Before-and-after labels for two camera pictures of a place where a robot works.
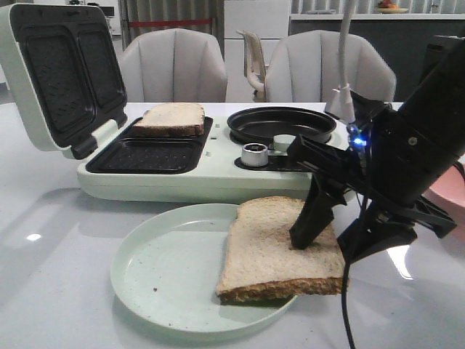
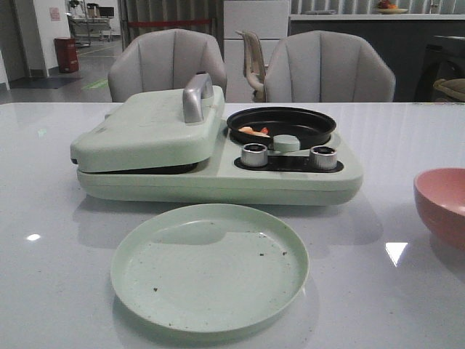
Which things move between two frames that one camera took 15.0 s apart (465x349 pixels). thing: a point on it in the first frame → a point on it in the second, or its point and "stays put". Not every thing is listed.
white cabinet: (269, 19) stays put
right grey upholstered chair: (309, 67) stays put
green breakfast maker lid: (65, 65) → (154, 129)
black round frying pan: (259, 126) stays put
